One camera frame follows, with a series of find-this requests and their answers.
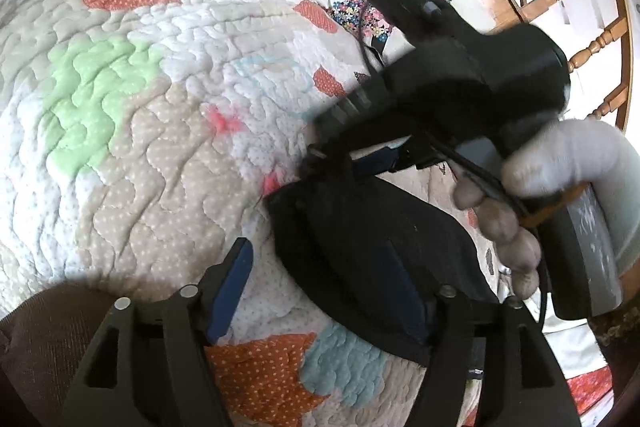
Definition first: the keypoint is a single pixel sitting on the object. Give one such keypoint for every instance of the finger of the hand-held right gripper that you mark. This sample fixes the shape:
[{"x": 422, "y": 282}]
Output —
[
  {"x": 325, "y": 162},
  {"x": 377, "y": 161}
]

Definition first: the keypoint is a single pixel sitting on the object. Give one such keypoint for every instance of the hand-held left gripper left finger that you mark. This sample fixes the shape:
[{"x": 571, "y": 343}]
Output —
[{"x": 231, "y": 294}]

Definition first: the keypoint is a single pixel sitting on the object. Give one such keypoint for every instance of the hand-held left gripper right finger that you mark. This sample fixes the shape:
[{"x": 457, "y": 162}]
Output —
[{"x": 400, "y": 297}]

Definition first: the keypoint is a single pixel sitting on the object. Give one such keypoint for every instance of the black pants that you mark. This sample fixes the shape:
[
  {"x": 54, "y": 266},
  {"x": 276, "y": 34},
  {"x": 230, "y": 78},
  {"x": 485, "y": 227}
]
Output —
[{"x": 345, "y": 247}]

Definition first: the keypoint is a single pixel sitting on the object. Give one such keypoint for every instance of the person's right hand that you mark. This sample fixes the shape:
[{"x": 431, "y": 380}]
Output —
[{"x": 555, "y": 162}]

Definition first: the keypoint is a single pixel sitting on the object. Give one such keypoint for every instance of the patchwork quilt blanket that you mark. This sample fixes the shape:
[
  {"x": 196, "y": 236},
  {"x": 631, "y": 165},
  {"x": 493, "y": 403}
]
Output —
[{"x": 150, "y": 117}]

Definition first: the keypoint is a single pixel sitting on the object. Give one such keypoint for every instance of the dark brown cloth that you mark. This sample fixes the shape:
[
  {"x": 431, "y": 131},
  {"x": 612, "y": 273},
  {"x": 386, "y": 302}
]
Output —
[{"x": 45, "y": 342}]

